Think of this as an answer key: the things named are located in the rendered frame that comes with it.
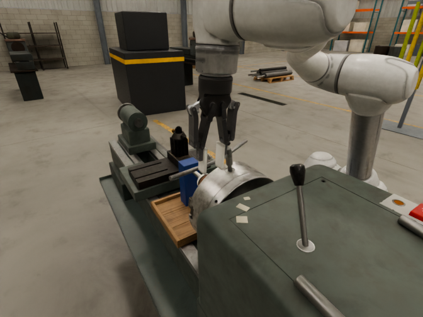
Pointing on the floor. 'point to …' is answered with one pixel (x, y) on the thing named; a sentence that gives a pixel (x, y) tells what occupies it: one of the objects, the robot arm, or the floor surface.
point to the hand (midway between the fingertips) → (211, 158)
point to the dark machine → (147, 63)
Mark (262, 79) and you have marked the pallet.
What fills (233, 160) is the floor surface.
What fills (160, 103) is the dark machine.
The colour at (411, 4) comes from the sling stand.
